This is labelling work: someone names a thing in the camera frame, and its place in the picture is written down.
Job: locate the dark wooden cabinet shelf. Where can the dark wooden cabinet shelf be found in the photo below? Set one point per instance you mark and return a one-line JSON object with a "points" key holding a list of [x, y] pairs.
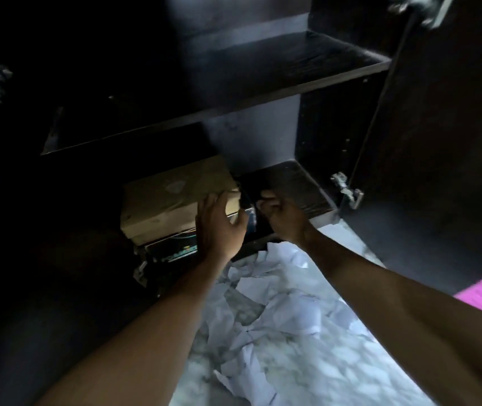
{"points": [[241, 76]]}

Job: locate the brown cardboard box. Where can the brown cardboard box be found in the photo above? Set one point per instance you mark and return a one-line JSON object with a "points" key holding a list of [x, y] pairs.
{"points": [[164, 198]]}

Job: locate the person's left forearm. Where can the person's left forearm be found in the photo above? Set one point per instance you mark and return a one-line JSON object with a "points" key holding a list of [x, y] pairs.
{"points": [[152, 334]]}

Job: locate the person's right hand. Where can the person's right hand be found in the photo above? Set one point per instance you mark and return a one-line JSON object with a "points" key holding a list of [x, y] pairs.
{"points": [[287, 221]]}

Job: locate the dark cabinet door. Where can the dark cabinet door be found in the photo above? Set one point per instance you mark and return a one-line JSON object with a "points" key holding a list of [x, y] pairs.
{"points": [[443, 143]]}

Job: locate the pile of torn white papers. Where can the pile of torn white papers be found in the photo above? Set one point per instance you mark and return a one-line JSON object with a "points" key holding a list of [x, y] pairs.
{"points": [[279, 308]]}

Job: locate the dark wooden cabinet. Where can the dark wooden cabinet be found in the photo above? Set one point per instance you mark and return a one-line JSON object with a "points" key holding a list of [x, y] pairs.
{"points": [[257, 135]]}

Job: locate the person's right fingers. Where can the person's right fingers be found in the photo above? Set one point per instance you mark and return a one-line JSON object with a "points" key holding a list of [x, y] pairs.
{"points": [[268, 205]]}

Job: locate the person's left hand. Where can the person's left hand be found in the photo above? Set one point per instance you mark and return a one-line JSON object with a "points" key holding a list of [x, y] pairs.
{"points": [[217, 232]]}

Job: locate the person's right forearm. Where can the person's right forearm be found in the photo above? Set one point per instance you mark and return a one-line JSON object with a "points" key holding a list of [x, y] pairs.
{"points": [[401, 317]]}

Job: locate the black electronic device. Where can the black electronic device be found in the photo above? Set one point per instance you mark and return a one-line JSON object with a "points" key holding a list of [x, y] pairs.
{"points": [[169, 249]]}

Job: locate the person's left thumb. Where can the person's left thumb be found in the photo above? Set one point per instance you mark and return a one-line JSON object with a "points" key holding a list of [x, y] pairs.
{"points": [[241, 219]]}

